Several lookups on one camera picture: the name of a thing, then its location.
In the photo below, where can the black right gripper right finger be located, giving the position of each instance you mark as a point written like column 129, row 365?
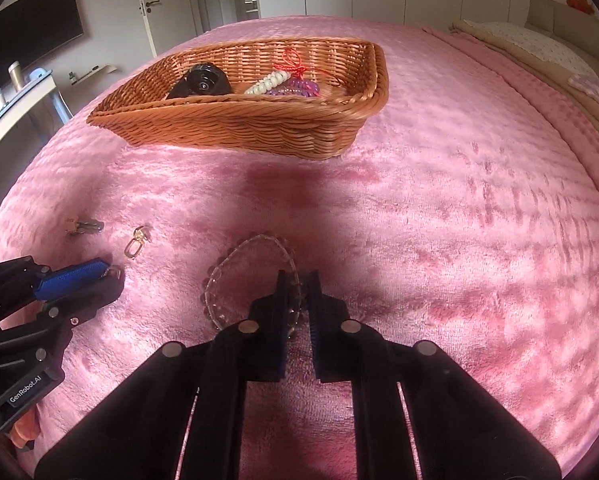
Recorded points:
column 417, row 413

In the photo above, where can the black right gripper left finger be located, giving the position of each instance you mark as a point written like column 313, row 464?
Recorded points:
column 179, row 415

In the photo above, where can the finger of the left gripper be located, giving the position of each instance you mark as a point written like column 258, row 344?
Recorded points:
column 75, row 294
column 18, row 279

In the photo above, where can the black round jewelry box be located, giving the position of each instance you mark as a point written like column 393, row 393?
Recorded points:
column 204, row 79

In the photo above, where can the person's left hand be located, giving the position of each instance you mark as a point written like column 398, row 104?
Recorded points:
column 25, row 430

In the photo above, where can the grey hair clip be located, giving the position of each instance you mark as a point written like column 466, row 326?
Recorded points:
column 84, row 226

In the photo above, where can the gold clasp keyring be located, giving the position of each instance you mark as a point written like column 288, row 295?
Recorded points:
column 140, row 238

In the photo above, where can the white desk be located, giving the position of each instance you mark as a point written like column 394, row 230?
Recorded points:
column 40, row 86

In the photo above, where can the beige thermos bottle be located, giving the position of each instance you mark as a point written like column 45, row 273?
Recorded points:
column 16, row 76

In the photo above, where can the pink bed blanket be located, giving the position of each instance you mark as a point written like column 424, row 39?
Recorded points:
column 466, row 213

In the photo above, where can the woven wicker basket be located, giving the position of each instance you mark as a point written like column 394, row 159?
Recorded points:
column 320, row 127

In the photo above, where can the beige folded duvet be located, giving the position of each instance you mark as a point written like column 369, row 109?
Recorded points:
column 554, row 75

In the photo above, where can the white dotted pillow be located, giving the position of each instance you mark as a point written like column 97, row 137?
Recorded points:
column 537, row 44

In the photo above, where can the beige bed headboard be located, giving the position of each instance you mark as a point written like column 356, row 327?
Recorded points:
column 562, row 22

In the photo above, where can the red plush toy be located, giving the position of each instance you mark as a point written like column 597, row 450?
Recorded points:
column 584, row 6

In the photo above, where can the small wall shelf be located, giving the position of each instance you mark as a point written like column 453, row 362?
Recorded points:
column 96, row 70

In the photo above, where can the black wall television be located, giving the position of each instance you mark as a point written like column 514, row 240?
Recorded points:
column 30, row 29

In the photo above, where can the red string ornament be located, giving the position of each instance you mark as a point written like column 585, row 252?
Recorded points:
column 293, row 63

